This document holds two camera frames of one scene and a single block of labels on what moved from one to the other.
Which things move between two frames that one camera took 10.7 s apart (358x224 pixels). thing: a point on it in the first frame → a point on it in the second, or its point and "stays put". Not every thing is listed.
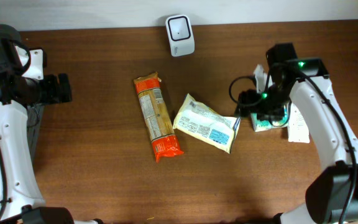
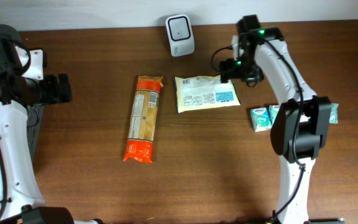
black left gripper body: (63, 88) stays put
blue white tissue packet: (265, 124) stays put
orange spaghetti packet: (157, 117) → (145, 108)
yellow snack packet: (199, 120) → (204, 92)
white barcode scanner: (180, 32) stays put
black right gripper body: (248, 101) → (226, 70)
